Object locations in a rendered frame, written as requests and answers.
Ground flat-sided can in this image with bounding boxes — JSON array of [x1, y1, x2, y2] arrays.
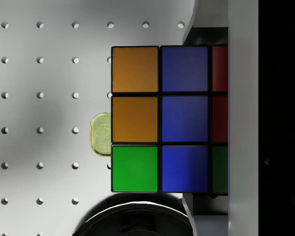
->
[[89, 112, 112, 157]]

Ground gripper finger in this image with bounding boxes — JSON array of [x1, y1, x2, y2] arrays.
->
[[181, 192, 229, 236], [181, 0, 229, 47]]

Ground black plate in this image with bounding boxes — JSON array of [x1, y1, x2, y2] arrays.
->
[[72, 193, 198, 236]]

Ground puzzle cube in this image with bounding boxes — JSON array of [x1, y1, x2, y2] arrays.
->
[[111, 45, 229, 197]]

